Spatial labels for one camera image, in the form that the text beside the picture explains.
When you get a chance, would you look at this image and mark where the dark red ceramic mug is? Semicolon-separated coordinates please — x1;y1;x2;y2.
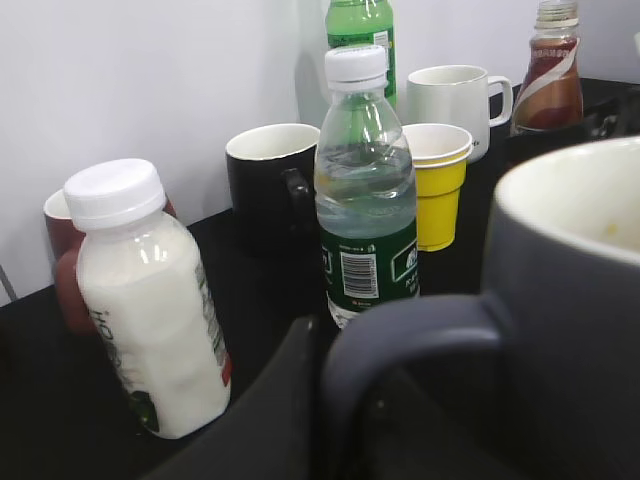
42;187;178;335

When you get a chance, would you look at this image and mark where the yellow paper cup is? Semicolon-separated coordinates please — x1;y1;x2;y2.
403;123;473;252

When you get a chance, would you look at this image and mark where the clear water bottle green label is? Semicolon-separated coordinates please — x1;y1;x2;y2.
314;44;420;328

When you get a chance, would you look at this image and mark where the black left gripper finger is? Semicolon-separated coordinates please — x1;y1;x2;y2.
146;316;319;479

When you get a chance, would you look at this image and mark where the white milk bottle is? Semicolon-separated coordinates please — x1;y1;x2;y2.
63;158;231;439

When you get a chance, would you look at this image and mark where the brown coffee drink bottle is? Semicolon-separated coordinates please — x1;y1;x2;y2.
510;1;583;135

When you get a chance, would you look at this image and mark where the black ceramic mug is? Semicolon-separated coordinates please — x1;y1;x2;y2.
225;123;320;257

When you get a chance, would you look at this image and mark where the grey ceramic mug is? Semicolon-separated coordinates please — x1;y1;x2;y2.
321;137;639;479

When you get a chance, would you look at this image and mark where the green sprite bottle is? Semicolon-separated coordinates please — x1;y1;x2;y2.
325;0;397;107

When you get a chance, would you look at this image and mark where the white ceramic mug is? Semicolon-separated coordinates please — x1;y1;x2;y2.
407;65;514;163

